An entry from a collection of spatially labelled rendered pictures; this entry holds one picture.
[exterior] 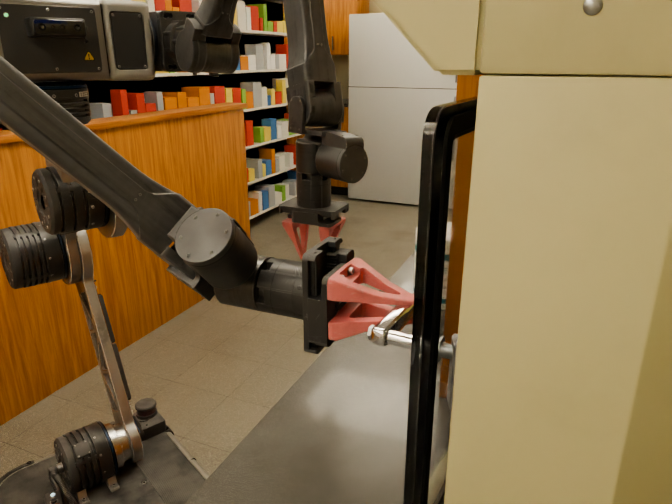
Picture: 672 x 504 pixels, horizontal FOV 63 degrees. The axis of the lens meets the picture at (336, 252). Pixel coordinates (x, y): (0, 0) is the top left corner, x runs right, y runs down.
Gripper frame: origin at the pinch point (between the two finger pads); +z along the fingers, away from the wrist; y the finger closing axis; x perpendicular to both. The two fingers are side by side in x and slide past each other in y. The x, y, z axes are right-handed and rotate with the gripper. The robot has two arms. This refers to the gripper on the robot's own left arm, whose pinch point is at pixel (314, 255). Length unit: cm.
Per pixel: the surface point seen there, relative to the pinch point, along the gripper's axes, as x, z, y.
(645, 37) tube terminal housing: -46, -34, 41
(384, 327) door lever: -40.6, -11.4, 26.3
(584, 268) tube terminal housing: -46, -21, 40
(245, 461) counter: -32.8, 15.6, 6.2
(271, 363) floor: 123, 111, -85
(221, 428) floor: 71, 111, -78
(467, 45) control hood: -46, -33, 32
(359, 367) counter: -6.3, 15.7, 11.1
